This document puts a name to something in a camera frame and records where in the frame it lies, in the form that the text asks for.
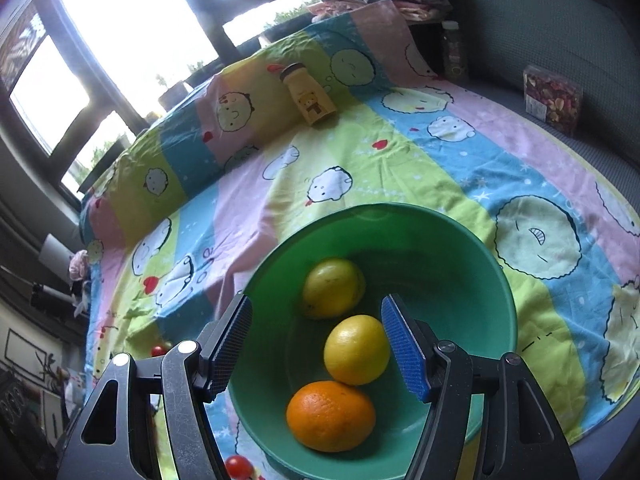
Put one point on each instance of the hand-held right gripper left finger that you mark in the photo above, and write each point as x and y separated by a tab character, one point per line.
230	345

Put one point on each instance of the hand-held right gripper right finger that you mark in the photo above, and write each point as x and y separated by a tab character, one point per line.
405	350

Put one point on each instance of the bright yellow lemon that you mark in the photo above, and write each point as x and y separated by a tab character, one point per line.
356	350

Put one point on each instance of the green plastic bowl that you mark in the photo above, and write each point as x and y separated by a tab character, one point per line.
435	270

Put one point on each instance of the greenish yellow lemon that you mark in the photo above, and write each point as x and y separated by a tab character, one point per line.
332	287

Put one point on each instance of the orange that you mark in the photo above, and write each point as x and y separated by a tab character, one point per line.
330	416

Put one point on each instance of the red cherry tomato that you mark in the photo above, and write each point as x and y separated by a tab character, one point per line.
239	466
160	351

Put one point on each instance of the pink crumpled cloth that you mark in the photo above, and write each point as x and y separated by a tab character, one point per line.
79	266

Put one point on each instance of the colourful cartoon printed blanket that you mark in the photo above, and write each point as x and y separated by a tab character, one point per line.
400	160

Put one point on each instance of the yellow bear print bottle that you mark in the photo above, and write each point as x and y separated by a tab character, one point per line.
310	100

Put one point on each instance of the potted plant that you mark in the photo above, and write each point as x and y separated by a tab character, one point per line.
172	92

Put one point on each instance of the clear bottle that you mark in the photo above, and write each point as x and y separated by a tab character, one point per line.
454	55

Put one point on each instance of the window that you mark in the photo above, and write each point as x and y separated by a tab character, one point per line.
125	10

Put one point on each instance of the grey sofa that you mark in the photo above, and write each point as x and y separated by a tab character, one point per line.
540	20

